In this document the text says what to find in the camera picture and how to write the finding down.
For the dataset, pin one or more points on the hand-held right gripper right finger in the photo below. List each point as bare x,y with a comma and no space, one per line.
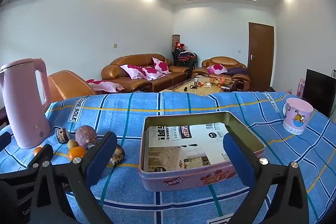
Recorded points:
240,161

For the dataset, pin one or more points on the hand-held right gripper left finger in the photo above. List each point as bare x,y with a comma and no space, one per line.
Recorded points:
101,158

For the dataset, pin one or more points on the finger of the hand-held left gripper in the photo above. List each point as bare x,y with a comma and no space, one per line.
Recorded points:
40,155
4,140

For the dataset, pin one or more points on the orange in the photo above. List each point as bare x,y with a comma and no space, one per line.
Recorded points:
37,151
76,153

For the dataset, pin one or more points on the dark water chestnut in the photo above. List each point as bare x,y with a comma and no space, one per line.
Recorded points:
92,146

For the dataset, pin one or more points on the beige striped shell object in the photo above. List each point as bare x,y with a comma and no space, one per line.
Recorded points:
118,155

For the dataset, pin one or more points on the pink tin box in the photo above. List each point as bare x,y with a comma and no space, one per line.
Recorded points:
168,179

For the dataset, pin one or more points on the purple passion fruit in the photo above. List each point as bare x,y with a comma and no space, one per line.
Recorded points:
86,135

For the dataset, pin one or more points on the cut water chestnut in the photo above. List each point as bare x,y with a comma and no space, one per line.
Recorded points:
62,135

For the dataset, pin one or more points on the small yellow longan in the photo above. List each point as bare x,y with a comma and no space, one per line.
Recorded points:
71,144

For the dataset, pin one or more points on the pink electric kettle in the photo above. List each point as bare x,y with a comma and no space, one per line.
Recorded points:
21,108

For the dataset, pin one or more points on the printed paper flyer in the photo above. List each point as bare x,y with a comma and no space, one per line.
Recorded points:
183,145

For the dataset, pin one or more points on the pink cartoon mug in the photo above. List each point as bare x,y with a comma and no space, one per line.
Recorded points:
298,116

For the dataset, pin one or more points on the orange leather armchair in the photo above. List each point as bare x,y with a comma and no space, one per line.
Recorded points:
68,85

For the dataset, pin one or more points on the blue plaid cloth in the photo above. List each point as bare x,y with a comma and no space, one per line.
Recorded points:
183,106

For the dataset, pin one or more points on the pile of orange snacks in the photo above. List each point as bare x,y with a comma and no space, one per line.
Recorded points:
219,81

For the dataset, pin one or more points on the wooden coffee table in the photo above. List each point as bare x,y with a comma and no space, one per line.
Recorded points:
189,90

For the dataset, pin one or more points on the purple cloth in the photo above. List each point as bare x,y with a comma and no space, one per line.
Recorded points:
237,71

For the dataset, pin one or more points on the dark cup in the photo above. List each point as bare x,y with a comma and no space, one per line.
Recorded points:
196,82

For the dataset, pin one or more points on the pink floral pillow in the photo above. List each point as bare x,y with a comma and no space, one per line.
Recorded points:
132,71
152,73
217,69
161,65

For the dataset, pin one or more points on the brown leather armchair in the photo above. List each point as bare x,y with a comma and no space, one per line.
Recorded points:
223,61

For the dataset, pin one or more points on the black television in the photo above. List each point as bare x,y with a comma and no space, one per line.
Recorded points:
320,90

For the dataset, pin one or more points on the brown wooden door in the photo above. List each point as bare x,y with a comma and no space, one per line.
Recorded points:
260,56

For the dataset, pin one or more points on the long brown leather sofa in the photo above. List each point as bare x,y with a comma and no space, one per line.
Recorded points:
173,77

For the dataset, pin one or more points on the stacked dark chairs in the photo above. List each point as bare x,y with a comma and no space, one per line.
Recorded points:
185,58

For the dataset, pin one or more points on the red plush toy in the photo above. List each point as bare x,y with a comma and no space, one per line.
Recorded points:
181,46

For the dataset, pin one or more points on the rolled patterned mat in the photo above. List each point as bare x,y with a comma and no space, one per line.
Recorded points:
176,39

